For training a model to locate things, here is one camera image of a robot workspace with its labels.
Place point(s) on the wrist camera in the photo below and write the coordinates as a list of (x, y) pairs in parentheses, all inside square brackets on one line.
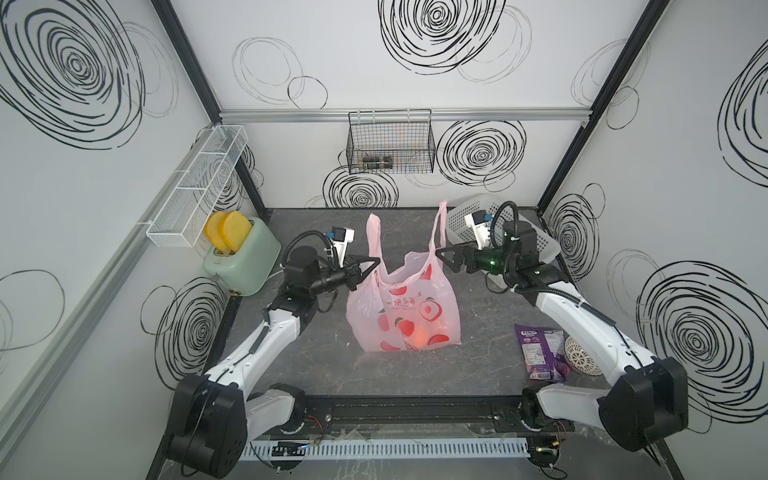
[(341, 237), (479, 224)]

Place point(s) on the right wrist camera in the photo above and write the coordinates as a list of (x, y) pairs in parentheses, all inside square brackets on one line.
[(479, 224)]

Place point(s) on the pink printed plastic bag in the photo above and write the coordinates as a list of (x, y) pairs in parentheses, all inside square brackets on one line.
[(389, 306)]

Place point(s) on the purple snack packet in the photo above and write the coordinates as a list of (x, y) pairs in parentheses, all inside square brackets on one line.
[(543, 353)]

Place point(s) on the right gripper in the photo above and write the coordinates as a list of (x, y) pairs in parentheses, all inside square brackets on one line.
[(461, 257)]

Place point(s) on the white wire wall shelf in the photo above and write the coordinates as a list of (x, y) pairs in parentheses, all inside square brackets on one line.
[(212, 160)]

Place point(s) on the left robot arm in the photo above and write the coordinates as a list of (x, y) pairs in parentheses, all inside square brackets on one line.
[(214, 415)]

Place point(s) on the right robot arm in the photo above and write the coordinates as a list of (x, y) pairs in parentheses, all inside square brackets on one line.
[(647, 397)]

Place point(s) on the white round woven strainer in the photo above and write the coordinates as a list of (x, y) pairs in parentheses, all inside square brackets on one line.
[(579, 360)]

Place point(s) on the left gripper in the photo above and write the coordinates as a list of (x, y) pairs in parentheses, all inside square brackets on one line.
[(350, 274)]

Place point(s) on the yellow toast slice left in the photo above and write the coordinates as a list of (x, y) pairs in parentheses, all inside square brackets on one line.
[(212, 231)]

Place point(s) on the yellow toast slice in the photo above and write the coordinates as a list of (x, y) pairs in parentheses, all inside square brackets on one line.
[(212, 231), (234, 230)]

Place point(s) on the black wire wall basket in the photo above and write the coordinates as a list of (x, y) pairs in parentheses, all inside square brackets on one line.
[(411, 145)]

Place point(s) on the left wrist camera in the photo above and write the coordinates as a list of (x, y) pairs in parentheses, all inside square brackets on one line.
[(341, 237)]

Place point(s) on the yellow toast slice right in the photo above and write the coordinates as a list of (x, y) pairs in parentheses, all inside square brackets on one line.
[(234, 230)]

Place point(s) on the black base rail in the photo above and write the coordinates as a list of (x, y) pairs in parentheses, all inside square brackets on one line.
[(328, 414)]

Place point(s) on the aluminium wall rail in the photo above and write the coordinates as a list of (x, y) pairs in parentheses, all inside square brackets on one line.
[(379, 115)]

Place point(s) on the dark bottle in basket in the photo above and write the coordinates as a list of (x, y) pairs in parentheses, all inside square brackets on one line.
[(377, 163)]

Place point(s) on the mint green toaster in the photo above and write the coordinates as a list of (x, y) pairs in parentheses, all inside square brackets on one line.
[(246, 271)]

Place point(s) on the white slotted cable duct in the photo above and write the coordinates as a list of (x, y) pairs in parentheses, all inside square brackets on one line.
[(274, 451)]

